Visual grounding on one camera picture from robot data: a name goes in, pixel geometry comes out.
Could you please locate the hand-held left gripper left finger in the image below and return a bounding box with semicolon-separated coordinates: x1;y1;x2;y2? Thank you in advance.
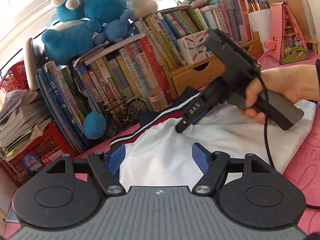
45;145;126;196

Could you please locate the pink bunny-print mat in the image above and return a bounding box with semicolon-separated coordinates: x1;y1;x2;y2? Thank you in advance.
0;52;320;240

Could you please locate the row of large picture books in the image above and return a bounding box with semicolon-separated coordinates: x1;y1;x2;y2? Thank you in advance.
36;34;175;155

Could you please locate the white and navy jacket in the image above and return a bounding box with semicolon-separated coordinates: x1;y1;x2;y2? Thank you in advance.
110;85;317;187

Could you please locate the large blue plush toy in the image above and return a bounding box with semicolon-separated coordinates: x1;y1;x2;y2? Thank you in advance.
41;0;128;65

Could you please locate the row of slim paperback books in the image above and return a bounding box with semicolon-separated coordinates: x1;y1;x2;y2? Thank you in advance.
139;0;253;70

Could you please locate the white pen holder cup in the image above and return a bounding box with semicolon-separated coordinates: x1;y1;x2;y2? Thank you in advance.
247;9;272;40

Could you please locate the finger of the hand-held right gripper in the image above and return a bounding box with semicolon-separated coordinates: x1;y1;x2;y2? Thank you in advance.
175;114;198;133

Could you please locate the white printed box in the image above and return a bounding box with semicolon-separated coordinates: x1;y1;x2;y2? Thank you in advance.
177;29;217;65

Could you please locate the black strap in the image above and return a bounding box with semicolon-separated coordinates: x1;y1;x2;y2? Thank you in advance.
69;59;81;92

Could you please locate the small blue plush toy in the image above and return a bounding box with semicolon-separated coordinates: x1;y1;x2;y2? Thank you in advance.
95;7;140;43

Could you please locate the person's right hand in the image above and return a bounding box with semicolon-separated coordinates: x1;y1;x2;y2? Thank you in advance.
236;64;304;126

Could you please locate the miniature bicycle model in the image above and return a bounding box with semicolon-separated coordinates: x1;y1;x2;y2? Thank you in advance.
101;97;148;138

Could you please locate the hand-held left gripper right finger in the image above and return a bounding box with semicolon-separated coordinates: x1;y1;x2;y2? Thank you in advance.
192;142;278;196

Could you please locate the wooden drawer organizer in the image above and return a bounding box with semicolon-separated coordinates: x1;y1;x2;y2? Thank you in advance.
161;31;263;98

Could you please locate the red plastic crate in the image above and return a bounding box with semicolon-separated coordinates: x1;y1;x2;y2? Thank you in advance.
0;120;77;188
0;60;28;95

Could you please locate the stack of paper booklets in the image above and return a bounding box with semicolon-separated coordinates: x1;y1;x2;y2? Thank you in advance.
0;90;54;160

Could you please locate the pink triangular dollhouse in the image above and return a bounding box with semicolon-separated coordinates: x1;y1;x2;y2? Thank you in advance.
264;2;310;65

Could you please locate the black cable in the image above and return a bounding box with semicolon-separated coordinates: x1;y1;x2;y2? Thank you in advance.
255;64;320;210

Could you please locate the clear plastic jar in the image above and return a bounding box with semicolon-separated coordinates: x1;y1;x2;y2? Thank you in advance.
149;89;169;112

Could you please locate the grey curved panel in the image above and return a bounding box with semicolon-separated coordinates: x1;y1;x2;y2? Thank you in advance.
24;38;43;92

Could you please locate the person's right forearm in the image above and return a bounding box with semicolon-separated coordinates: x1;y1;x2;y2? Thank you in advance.
304;59;320;103

